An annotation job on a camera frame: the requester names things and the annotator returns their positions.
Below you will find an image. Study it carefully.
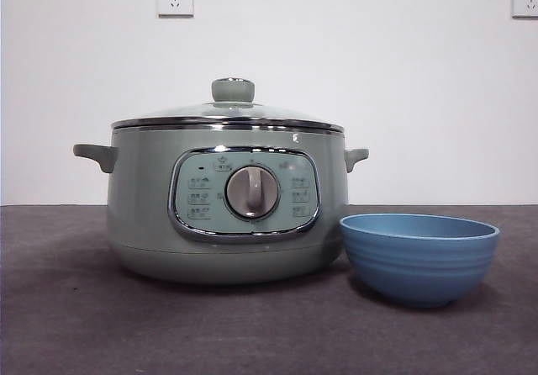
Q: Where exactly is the glass lid with green knob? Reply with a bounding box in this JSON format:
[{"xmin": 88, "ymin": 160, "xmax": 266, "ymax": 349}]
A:
[{"xmin": 110, "ymin": 77, "xmax": 345, "ymax": 133}]

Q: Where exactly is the pale green electric steamer pot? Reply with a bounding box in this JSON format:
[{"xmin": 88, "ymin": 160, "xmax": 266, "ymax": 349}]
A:
[{"xmin": 71, "ymin": 124, "xmax": 371, "ymax": 286}]

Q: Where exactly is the blue ribbed bowl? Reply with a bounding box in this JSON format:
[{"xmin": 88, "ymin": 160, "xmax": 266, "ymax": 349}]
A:
[{"xmin": 339, "ymin": 212, "xmax": 502, "ymax": 309}]

